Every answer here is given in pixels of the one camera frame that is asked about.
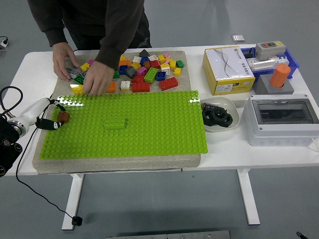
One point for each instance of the person's right hand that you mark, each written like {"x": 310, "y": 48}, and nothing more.
{"x": 61, "y": 56}

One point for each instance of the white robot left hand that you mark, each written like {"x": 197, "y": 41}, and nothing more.
{"x": 31, "y": 112}

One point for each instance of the person's left hand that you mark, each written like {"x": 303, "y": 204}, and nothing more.
{"x": 98, "y": 79}

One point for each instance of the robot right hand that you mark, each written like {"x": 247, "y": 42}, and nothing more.
{"x": 302, "y": 236}

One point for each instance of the grey long toy brick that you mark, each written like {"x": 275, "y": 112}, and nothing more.
{"x": 83, "y": 73}
{"x": 73, "y": 72}

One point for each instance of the brown square toy brick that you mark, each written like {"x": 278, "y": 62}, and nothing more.
{"x": 146, "y": 65}
{"x": 63, "y": 117}

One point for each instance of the person's left forearm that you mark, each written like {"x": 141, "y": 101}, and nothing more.
{"x": 117, "y": 37}

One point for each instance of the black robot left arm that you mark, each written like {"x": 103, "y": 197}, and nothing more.
{"x": 8, "y": 134}

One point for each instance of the person's right forearm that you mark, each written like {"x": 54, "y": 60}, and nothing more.
{"x": 49, "y": 27}

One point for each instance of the orange long toy brick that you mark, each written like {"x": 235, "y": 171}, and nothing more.
{"x": 125, "y": 63}
{"x": 112, "y": 87}

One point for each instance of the yellow square toy brick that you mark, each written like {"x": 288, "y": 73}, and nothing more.
{"x": 136, "y": 66}
{"x": 161, "y": 58}
{"x": 123, "y": 58}
{"x": 177, "y": 72}
{"x": 84, "y": 66}
{"x": 172, "y": 64}

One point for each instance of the pink square toy brick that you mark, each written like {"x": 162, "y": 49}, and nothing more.
{"x": 141, "y": 71}
{"x": 91, "y": 62}
{"x": 167, "y": 55}

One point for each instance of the dark green long toy brick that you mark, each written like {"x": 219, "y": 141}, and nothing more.
{"x": 78, "y": 80}

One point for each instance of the yellow curved toy brick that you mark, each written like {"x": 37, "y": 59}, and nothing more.
{"x": 76, "y": 89}

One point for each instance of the blue square toy brick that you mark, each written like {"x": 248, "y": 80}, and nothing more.
{"x": 161, "y": 76}
{"x": 123, "y": 69}
{"x": 144, "y": 61}

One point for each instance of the white square toy brick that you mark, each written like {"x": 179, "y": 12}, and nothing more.
{"x": 136, "y": 59}
{"x": 167, "y": 71}
{"x": 125, "y": 85}
{"x": 153, "y": 57}

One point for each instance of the grey square toy brick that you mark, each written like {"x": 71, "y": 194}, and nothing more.
{"x": 130, "y": 72}

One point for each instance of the red sloped toy brick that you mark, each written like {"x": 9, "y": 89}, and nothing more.
{"x": 137, "y": 79}

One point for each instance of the red long toy brick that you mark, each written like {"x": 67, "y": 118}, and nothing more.
{"x": 140, "y": 87}
{"x": 168, "y": 83}

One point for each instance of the light green long toy brick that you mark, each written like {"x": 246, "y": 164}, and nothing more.
{"x": 151, "y": 75}
{"x": 114, "y": 123}

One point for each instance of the grey sloped toy brick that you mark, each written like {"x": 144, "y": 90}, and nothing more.
{"x": 144, "y": 53}

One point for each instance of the red square toy brick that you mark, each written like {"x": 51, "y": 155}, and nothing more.
{"x": 155, "y": 64}

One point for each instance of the yellow and white toy brick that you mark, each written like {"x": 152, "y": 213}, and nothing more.
{"x": 164, "y": 66}

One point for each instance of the pink small toy brick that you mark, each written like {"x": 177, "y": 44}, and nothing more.
{"x": 167, "y": 61}

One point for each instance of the green studded baseplate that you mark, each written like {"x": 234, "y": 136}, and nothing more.
{"x": 154, "y": 124}

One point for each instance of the dark green square toy brick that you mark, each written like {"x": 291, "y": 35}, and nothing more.
{"x": 180, "y": 64}

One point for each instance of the person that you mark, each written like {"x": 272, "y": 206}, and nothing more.
{"x": 87, "y": 20}

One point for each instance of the white floor power socket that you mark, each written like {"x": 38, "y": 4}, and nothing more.
{"x": 4, "y": 43}

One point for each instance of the grey floor plate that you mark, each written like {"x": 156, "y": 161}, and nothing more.
{"x": 2, "y": 54}

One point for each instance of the white table leg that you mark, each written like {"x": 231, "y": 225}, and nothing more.
{"x": 72, "y": 199}
{"x": 246, "y": 199}

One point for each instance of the grey-brown mat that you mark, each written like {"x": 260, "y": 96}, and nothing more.
{"x": 124, "y": 163}

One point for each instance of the white distribution box clear lid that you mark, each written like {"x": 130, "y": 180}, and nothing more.
{"x": 274, "y": 134}

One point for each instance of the black hex nut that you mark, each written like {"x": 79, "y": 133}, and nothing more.
{"x": 207, "y": 120}
{"x": 214, "y": 112}
{"x": 228, "y": 122}

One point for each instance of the yellow and white cardboard box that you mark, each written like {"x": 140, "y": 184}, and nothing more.
{"x": 224, "y": 64}

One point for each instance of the white bowl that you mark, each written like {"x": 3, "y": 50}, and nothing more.
{"x": 224, "y": 102}

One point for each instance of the silver metal plate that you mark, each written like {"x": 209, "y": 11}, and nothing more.
{"x": 238, "y": 38}

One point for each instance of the black small component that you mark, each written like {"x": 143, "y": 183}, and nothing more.
{"x": 248, "y": 54}

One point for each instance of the grey block holder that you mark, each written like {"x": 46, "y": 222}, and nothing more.
{"x": 264, "y": 87}

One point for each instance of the orange cylinder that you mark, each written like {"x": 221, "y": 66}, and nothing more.
{"x": 280, "y": 74}

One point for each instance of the white circuit breaker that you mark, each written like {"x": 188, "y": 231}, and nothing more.
{"x": 261, "y": 65}

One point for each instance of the blue plastic bin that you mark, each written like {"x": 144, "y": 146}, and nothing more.
{"x": 292, "y": 62}

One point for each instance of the grey push-button switch box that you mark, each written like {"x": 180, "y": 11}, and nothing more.
{"x": 269, "y": 51}

